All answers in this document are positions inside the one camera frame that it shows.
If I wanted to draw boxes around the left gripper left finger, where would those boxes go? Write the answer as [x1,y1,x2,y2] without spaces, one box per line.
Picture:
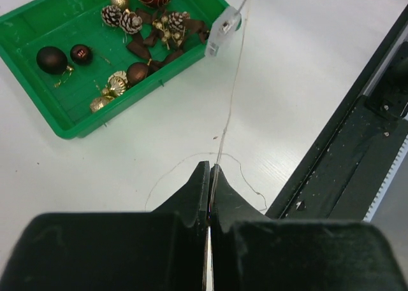
[6,161,210,290]

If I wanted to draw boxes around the gold ribbed ornament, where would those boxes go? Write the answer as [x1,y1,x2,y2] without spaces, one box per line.
[101,71,128,98]

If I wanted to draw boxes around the large brown matte bauble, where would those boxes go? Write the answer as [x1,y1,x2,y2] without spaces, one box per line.
[36,46,74,75]

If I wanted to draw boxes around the gold glitter small ornament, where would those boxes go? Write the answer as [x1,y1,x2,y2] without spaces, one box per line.
[89,96,114,113]

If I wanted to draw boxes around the fairy light wire string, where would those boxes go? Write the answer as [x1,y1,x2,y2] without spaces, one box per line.
[143,0,268,215]

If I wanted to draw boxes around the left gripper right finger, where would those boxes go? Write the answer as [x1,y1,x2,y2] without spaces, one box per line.
[210,165,405,290]

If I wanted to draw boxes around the small brown shiny bauble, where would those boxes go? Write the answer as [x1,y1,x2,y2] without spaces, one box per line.
[70,44,93,66]

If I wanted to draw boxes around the frosted pine cone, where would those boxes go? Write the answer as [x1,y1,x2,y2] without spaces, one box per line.
[101,5,122,27]
[119,11,143,34]

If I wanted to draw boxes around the brown bauble near front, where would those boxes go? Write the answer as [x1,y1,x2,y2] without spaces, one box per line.
[126,62,149,87]

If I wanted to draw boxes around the clear battery box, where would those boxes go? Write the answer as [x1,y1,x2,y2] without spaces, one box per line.
[205,6,242,57]

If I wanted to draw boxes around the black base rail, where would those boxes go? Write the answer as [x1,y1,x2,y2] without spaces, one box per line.
[266,11,407,220]

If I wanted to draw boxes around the white cable duct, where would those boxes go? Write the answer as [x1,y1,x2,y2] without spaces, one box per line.
[363,137,407,222]

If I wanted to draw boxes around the brown ribbon pine cone decoration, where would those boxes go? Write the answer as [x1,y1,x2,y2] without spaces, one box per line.
[126,8,210,72]

